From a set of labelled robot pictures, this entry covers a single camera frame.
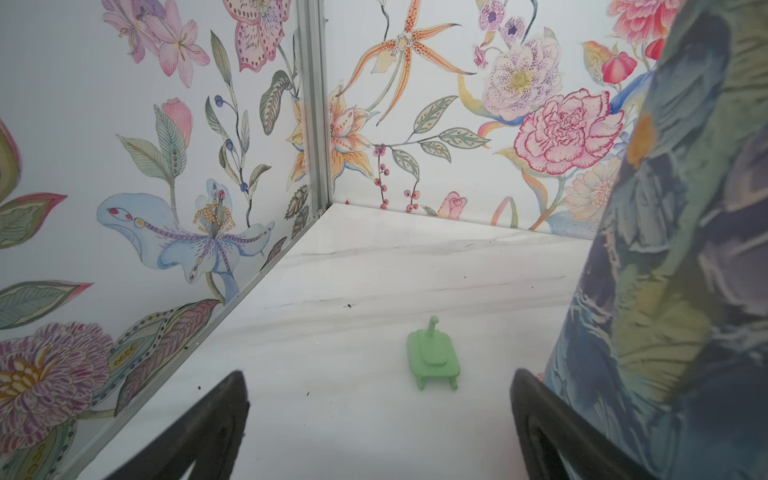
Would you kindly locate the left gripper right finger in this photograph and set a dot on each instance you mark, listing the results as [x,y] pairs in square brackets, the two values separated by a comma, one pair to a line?
[554,438]

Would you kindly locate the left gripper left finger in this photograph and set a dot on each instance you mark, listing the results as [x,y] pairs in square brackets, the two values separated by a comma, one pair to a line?
[202,444]

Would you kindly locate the green plastic hook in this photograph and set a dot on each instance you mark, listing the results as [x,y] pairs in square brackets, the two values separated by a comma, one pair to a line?
[432,356]

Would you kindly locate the floral paper gift bag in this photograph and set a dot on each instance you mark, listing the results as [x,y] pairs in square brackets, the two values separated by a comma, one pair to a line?
[664,347]

